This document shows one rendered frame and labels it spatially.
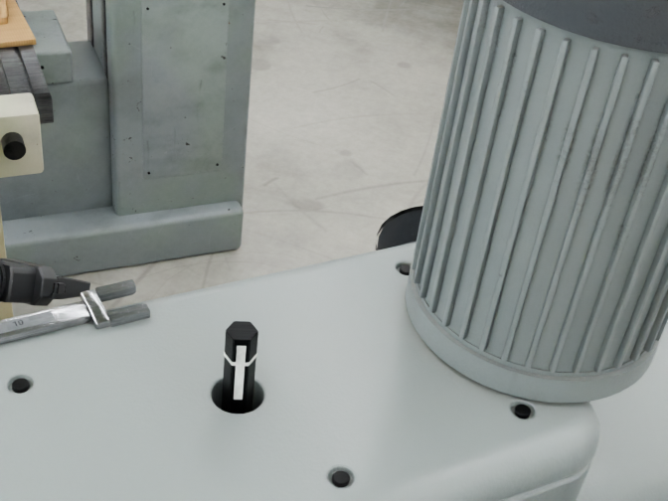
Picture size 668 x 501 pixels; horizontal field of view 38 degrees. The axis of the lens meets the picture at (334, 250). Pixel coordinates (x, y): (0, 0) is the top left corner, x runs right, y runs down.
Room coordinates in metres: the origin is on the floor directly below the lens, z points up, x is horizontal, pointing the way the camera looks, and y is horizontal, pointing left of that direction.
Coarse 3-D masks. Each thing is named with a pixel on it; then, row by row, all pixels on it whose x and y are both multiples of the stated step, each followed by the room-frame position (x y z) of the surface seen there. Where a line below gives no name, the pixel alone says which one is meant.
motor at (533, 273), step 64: (512, 0) 0.55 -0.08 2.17; (576, 0) 0.52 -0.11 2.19; (640, 0) 0.51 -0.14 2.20; (512, 64) 0.54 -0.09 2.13; (576, 64) 0.52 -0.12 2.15; (640, 64) 0.51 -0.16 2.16; (448, 128) 0.59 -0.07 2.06; (512, 128) 0.53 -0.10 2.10; (576, 128) 0.52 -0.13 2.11; (640, 128) 0.51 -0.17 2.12; (448, 192) 0.57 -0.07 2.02; (512, 192) 0.53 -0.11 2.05; (576, 192) 0.52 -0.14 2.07; (640, 192) 0.51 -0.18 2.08; (448, 256) 0.56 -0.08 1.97; (512, 256) 0.52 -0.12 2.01; (576, 256) 0.51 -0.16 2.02; (640, 256) 0.52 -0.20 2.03; (448, 320) 0.54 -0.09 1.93; (512, 320) 0.52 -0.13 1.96; (576, 320) 0.51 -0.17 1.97; (640, 320) 0.53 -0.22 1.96; (512, 384) 0.51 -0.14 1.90; (576, 384) 0.51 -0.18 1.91
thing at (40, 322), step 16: (96, 288) 0.56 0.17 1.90; (112, 288) 0.56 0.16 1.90; (128, 288) 0.57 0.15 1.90; (80, 304) 0.54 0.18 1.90; (96, 304) 0.54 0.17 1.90; (144, 304) 0.55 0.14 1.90; (0, 320) 0.51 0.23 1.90; (16, 320) 0.51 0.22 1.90; (32, 320) 0.52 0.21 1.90; (48, 320) 0.52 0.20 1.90; (64, 320) 0.52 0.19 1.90; (80, 320) 0.53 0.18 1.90; (96, 320) 0.53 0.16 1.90; (112, 320) 0.53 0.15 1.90; (128, 320) 0.54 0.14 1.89; (0, 336) 0.50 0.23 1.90; (16, 336) 0.50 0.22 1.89; (32, 336) 0.51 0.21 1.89
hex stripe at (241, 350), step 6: (240, 348) 0.47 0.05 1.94; (240, 354) 0.47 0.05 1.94; (240, 360) 0.47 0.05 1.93; (240, 366) 0.47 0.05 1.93; (240, 372) 0.47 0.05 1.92; (240, 378) 0.47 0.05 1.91; (240, 384) 0.47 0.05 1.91; (234, 390) 0.47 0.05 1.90; (240, 390) 0.47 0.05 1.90; (234, 396) 0.47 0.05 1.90; (240, 396) 0.47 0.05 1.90
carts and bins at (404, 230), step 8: (416, 208) 2.62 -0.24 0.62; (392, 216) 2.56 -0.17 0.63; (400, 216) 2.58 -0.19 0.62; (408, 216) 2.60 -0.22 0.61; (416, 216) 2.62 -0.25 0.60; (384, 224) 2.52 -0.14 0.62; (392, 224) 2.55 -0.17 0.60; (400, 224) 2.58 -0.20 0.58; (408, 224) 2.60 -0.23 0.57; (416, 224) 2.62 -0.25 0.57; (384, 232) 2.51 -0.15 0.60; (392, 232) 2.55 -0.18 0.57; (400, 232) 2.58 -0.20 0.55; (408, 232) 2.60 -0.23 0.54; (416, 232) 2.62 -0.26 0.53; (376, 240) 2.43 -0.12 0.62; (384, 240) 2.51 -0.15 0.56; (392, 240) 2.55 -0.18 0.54; (400, 240) 2.58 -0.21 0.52; (408, 240) 2.60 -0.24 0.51; (416, 240) 2.62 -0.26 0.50; (376, 248) 2.38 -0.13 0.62; (384, 248) 2.51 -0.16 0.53
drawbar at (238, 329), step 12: (240, 324) 0.49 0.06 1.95; (228, 336) 0.48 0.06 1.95; (240, 336) 0.47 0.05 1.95; (252, 336) 0.48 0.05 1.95; (228, 348) 0.47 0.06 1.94; (252, 348) 0.48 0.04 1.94; (228, 372) 0.47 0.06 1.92; (252, 372) 0.48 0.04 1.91; (228, 384) 0.47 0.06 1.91; (252, 384) 0.48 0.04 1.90; (228, 396) 0.47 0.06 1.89; (252, 396) 0.48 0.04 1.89; (228, 408) 0.47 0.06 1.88; (240, 408) 0.47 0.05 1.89
